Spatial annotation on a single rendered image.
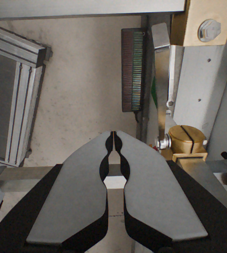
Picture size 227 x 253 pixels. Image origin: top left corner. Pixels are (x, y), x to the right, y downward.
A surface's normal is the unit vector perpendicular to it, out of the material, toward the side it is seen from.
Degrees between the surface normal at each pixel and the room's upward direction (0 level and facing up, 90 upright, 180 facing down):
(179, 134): 90
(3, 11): 0
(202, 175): 90
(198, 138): 90
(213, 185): 90
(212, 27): 0
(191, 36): 0
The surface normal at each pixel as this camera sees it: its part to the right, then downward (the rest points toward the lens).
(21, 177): -0.04, -0.87
